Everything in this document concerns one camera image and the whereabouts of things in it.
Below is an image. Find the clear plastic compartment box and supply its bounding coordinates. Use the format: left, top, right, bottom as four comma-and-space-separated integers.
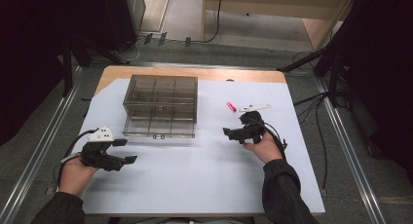
122, 73, 199, 140

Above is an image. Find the black floor cable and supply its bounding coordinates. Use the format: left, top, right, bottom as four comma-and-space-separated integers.
291, 50, 350, 194

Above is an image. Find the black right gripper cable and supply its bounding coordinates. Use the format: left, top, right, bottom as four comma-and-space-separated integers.
247, 117, 288, 161

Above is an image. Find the light wooden shelf unit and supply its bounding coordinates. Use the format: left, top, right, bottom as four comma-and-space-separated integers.
201, 0, 358, 53

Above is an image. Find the black hanging cable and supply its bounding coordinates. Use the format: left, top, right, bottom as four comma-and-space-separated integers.
194, 0, 225, 45

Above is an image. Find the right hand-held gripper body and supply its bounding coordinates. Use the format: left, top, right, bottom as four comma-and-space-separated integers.
238, 103, 273, 145

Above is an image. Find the person's left hand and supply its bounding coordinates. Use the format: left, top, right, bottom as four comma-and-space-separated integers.
57, 155, 100, 199

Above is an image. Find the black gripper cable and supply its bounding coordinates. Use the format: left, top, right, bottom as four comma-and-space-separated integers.
247, 117, 288, 161
61, 128, 100, 160

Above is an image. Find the person's right hand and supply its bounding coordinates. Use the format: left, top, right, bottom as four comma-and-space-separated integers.
243, 131, 284, 165

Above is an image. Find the metal floor rail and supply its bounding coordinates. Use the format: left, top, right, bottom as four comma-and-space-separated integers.
315, 77, 388, 224
0, 65, 83, 224

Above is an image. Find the white floor cable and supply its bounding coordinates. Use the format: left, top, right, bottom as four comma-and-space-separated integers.
111, 37, 145, 65

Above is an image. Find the black curtain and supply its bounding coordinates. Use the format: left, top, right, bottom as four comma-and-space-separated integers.
319, 0, 413, 177
0, 0, 138, 148

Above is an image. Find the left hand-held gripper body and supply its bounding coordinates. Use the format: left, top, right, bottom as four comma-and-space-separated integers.
79, 126, 127, 172

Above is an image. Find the white table sheet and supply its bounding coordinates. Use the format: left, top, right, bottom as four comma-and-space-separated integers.
71, 77, 326, 216

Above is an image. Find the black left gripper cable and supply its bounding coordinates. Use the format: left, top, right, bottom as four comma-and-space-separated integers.
61, 128, 100, 160

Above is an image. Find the black metal stand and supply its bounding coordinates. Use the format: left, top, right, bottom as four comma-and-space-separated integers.
61, 38, 131, 98
276, 43, 351, 109

